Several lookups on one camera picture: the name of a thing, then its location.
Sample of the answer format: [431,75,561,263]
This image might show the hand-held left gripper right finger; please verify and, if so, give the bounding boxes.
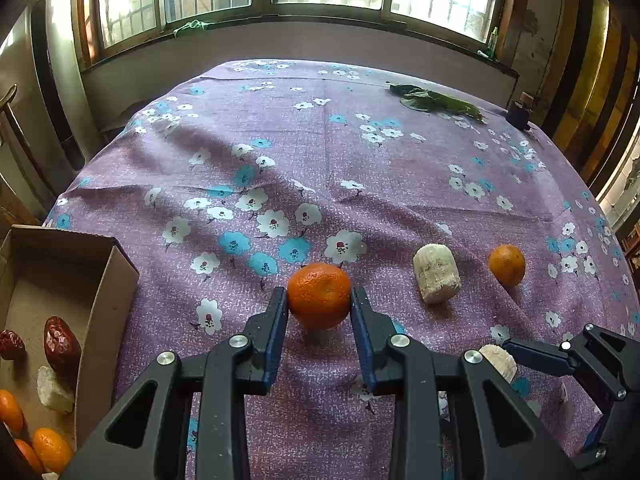
[350,287,581,480]

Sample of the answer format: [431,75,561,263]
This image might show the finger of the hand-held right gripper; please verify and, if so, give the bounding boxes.
[571,389,640,472]
[501,323,640,407]

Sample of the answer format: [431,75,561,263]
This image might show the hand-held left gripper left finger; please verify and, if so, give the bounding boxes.
[60,286,289,480]

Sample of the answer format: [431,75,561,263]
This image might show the large orange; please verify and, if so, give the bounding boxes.
[287,262,352,331]

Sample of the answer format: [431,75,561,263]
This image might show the cardboard box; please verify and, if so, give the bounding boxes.
[0,225,140,461]

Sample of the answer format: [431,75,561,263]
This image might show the small orange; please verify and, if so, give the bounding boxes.
[0,389,25,433]

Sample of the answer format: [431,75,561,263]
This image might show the purple floral tablecloth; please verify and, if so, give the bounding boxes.
[42,59,640,480]

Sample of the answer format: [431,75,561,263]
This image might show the large red date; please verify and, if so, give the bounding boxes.
[43,316,82,377]

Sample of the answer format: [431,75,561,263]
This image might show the dark jar with cork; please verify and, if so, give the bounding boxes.
[505,91,534,132]

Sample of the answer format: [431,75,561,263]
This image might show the green leaves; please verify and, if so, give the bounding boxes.
[389,83,486,122]

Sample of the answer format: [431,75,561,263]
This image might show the small red date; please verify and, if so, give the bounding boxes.
[0,330,26,361]

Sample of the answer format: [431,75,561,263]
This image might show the green cloth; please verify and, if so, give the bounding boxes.
[173,19,217,38]

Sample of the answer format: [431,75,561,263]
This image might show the dark upright panel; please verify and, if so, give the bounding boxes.
[30,0,88,171]

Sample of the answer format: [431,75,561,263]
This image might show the wooden chair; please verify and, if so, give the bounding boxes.
[0,84,56,211]

